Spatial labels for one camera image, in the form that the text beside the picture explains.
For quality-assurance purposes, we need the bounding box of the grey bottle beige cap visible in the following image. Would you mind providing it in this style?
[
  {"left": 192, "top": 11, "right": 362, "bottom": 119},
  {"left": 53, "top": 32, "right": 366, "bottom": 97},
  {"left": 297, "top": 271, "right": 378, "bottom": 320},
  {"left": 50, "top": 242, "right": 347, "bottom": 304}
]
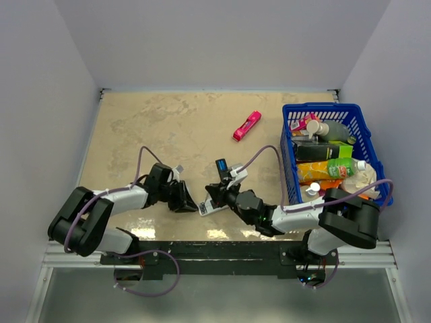
[{"left": 306, "top": 120, "right": 356, "bottom": 145}]

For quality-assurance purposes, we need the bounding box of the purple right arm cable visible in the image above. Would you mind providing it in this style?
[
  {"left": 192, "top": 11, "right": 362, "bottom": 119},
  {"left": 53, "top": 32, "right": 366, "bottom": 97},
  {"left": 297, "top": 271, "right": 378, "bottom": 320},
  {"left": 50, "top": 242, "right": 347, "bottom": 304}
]
[{"left": 237, "top": 145, "right": 394, "bottom": 213}]

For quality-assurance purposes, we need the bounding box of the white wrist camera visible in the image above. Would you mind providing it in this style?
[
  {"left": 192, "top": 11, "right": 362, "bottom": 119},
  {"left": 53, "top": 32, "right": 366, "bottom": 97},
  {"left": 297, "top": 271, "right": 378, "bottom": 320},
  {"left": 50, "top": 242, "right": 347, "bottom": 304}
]
[
  {"left": 227, "top": 164, "right": 248, "bottom": 189},
  {"left": 170, "top": 165, "right": 184, "bottom": 182}
]

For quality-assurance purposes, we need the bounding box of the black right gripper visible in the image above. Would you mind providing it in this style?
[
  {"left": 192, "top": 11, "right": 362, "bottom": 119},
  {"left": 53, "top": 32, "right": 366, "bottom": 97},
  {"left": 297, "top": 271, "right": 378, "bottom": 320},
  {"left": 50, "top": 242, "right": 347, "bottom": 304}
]
[{"left": 206, "top": 178, "right": 253, "bottom": 225}]

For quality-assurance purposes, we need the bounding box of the aluminium frame rail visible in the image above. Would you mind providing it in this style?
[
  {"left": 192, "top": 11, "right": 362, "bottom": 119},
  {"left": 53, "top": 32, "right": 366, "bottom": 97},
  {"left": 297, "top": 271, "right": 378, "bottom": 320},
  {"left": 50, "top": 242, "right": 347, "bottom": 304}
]
[{"left": 42, "top": 242, "right": 397, "bottom": 269}]

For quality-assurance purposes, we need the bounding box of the orange snack packet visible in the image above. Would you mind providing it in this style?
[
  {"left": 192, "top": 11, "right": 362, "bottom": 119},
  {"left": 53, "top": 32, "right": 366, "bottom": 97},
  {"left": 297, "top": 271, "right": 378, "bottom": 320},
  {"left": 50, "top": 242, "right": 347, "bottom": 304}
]
[{"left": 300, "top": 180, "right": 343, "bottom": 191}]

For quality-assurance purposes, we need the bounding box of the small white cap bottle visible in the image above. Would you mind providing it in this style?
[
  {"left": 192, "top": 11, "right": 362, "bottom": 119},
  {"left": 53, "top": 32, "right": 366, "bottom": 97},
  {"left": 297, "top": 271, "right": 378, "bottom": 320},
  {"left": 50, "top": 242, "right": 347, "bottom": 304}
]
[{"left": 300, "top": 182, "right": 321, "bottom": 203}]

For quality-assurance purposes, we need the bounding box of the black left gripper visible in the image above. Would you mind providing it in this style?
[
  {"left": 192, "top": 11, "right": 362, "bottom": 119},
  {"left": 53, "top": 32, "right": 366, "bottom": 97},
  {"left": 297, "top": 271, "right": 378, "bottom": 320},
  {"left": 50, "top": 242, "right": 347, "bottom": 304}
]
[{"left": 158, "top": 180, "right": 198, "bottom": 212}]

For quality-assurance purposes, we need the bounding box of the pink snack box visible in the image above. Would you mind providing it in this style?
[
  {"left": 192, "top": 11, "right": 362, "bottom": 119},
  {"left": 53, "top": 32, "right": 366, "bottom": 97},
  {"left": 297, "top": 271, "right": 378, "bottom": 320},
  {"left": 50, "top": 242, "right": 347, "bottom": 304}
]
[{"left": 290, "top": 112, "right": 321, "bottom": 131}]

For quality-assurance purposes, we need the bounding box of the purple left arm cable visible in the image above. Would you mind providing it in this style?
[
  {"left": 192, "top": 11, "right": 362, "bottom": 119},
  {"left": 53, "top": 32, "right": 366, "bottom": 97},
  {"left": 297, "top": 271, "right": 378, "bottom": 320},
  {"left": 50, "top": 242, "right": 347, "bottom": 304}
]
[{"left": 63, "top": 145, "right": 180, "bottom": 297}]

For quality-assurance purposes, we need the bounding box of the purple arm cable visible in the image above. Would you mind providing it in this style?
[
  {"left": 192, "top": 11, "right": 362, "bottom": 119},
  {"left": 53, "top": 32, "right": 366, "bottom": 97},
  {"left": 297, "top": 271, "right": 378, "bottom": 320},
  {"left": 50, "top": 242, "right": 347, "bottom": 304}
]
[
  {"left": 237, "top": 145, "right": 394, "bottom": 213},
  {"left": 63, "top": 145, "right": 180, "bottom": 297}
]

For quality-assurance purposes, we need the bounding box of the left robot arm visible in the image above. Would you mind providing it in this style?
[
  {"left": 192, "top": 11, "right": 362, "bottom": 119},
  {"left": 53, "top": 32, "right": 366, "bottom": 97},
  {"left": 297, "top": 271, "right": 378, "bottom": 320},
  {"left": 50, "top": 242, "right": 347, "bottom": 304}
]
[{"left": 47, "top": 163, "right": 199, "bottom": 264}]

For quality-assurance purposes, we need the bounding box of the blue plastic basket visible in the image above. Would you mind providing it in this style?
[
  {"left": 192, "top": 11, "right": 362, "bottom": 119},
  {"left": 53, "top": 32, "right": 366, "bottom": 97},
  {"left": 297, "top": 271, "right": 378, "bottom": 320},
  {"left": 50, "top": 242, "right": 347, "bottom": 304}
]
[{"left": 279, "top": 102, "right": 394, "bottom": 207}]

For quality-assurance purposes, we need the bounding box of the black green carton box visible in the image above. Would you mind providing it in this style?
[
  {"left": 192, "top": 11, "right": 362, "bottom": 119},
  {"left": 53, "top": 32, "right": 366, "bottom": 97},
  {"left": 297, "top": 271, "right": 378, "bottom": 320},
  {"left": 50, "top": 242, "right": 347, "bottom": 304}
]
[{"left": 292, "top": 141, "right": 353, "bottom": 163}]

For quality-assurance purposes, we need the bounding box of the white remote control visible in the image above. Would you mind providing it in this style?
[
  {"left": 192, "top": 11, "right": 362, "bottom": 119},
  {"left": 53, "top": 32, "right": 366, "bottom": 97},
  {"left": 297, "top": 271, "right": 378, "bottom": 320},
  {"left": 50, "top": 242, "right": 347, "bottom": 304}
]
[{"left": 198, "top": 194, "right": 228, "bottom": 217}]

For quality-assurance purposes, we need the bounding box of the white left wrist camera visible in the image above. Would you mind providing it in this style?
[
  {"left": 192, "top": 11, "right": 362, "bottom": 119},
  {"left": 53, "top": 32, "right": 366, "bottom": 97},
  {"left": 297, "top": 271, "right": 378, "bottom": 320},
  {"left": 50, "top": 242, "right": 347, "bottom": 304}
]
[{"left": 170, "top": 165, "right": 184, "bottom": 182}]

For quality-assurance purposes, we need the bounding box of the black remote control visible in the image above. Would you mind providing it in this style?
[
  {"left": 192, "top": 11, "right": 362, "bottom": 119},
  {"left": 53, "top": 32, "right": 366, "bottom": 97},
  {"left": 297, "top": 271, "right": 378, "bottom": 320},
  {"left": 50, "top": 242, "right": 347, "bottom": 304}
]
[{"left": 215, "top": 158, "right": 230, "bottom": 182}]

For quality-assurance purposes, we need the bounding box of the blue battery in black remote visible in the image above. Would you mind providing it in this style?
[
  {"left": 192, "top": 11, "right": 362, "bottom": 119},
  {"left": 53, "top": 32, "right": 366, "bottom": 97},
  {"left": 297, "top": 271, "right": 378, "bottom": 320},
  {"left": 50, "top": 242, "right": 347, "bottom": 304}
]
[{"left": 218, "top": 160, "right": 227, "bottom": 171}]

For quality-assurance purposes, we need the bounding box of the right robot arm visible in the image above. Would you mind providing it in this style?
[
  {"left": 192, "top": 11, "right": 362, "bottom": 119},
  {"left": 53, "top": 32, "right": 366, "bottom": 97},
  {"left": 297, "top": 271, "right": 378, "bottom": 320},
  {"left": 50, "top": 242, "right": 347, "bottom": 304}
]
[{"left": 205, "top": 182, "right": 380, "bottom": 264}]

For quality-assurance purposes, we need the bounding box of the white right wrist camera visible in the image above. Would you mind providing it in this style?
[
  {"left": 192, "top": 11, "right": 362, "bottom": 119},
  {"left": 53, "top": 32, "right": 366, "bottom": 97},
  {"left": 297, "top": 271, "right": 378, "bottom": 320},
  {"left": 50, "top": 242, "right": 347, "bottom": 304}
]
[{"left": 227, "top": 164, "right": 248, "bottom": 189}]

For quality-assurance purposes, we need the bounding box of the orange juice bottle green label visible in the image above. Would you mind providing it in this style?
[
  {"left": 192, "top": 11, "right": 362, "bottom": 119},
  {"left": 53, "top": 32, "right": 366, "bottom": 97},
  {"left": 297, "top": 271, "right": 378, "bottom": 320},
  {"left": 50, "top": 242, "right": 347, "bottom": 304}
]
[{"left": 297, "top": 157, "right": 367, "bottom": 183}]

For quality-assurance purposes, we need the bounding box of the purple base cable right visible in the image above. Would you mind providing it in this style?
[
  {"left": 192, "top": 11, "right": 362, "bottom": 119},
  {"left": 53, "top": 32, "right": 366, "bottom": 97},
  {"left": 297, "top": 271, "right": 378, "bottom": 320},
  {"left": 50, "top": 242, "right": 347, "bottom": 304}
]
[{"left": 302, "top": 248, "right": 340, "bottom": 290}]

